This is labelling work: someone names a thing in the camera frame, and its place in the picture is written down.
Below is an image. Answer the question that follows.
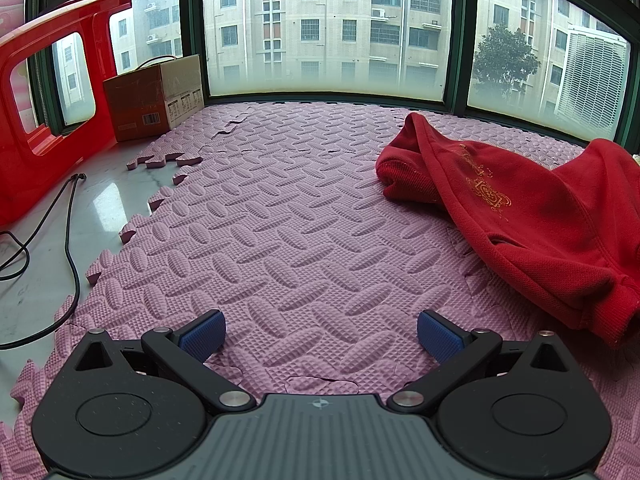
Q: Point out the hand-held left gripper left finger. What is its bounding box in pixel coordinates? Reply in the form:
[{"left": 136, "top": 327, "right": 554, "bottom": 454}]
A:
[{"left": 74, "top": 309, "right": 257, "bottom": 414}]

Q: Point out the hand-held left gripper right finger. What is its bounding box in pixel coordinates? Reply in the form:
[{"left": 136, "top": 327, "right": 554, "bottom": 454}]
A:
[{"left": 386, "top": 309, "right": 573, "bottom": 415}]

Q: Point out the red sweater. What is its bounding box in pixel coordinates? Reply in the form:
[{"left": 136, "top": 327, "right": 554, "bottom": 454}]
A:
[{"left": 376, "top": 112, "right": 640, "bottom": 350}]

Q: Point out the pink foam floor mat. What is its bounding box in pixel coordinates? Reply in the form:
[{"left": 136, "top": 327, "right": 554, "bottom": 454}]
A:
[{"left": 0, "top": 101, "right": 640, "bottom": 480}]

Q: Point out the loose pink foam mat piece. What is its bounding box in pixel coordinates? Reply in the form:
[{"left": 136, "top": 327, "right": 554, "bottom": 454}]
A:
[{"left": 127, "top": 152, "right": 203, "bottom": 171}]

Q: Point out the brown cardboard box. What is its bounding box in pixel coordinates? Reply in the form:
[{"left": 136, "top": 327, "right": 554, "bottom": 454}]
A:
[{"left": 102, "top": 55, "right": 205, "bottom": 143}]

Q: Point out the red plastic stool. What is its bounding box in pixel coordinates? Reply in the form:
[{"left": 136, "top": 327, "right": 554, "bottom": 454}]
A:
[{"left": 0, "top": 0, "right": 133, "bottom": 226}]

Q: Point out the green tree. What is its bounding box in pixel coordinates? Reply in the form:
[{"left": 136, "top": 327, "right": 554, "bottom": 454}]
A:
[{"left": 472, "top": 22, "right": 541, "bottom": 98}]

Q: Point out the white louvered air conditioner unit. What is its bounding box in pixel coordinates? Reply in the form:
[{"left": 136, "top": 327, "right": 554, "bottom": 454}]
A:
[{"left": 555, "top": 30, "right": 630, "bottom": 128}]

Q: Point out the beige apartment building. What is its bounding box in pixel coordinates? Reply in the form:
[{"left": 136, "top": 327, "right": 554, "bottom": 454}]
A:
[{"left": 50, "top": 0, "right": 626, "bottom": 116}]

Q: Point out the black cable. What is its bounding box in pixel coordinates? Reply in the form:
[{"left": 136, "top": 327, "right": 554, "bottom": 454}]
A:
[{"left": 0, "top": 174, "right": 87, "bottom": 350}]

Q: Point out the dark green window frame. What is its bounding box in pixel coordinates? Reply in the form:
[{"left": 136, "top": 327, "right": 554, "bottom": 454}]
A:
[{"left": 25, "top": 0, "right": 640, "bottom": 151}]

